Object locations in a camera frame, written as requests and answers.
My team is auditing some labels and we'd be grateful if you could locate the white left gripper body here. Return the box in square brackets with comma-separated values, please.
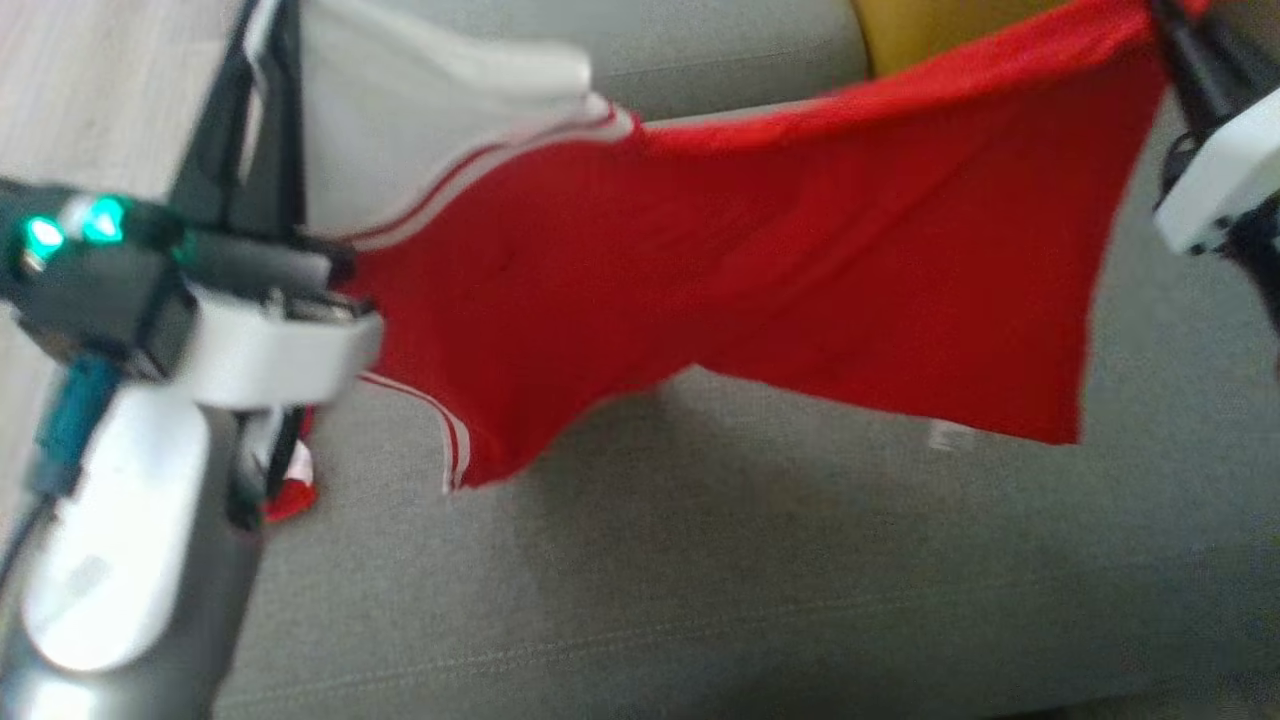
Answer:
[0, 180, 387, 409]

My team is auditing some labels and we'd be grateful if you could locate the small grey sofa cushion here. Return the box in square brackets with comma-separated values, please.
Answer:
[310, 0, 873, 126]

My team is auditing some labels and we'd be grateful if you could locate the yellow sofa cushion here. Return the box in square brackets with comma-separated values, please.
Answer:
[855, 0, 1093, 77]

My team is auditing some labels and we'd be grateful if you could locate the large grey sofa seat cushion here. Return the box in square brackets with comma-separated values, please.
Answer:
[210, 90, 1280, 720]

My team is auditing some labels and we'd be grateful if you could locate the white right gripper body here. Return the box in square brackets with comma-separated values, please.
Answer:
[1155, 85, 1280, 257]

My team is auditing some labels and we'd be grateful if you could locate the thin black left gripper cable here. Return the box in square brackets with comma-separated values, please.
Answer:
[228, 405, 307, 531]

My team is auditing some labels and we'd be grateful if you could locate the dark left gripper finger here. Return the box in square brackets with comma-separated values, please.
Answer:
[170, 0, 263, 230]
[235, 0, 307, 237]

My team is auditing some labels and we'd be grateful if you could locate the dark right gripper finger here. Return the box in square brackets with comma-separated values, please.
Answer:
[1195, 15, 1272, 110]
[1150, 0, 1237, 137]

